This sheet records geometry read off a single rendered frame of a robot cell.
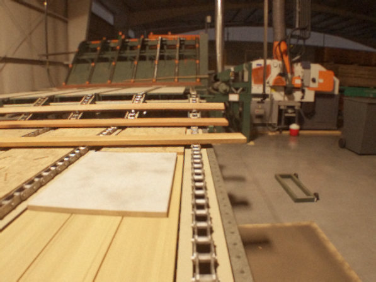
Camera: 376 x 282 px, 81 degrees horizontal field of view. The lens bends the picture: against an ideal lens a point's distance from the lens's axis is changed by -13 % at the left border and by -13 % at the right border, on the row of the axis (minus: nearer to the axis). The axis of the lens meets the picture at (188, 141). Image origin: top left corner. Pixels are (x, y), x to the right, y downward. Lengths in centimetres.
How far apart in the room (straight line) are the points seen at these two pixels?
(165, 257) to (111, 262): 13
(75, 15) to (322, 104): 1138
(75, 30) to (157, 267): 1318
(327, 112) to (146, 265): 659
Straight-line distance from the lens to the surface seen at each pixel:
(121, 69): 758
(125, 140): 144
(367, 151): 504
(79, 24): 1349
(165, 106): 259
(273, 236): 217
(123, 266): 61
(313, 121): 682
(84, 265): 63
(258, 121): 592
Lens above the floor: 121
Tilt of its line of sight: 14 degrees down
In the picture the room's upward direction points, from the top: straight up
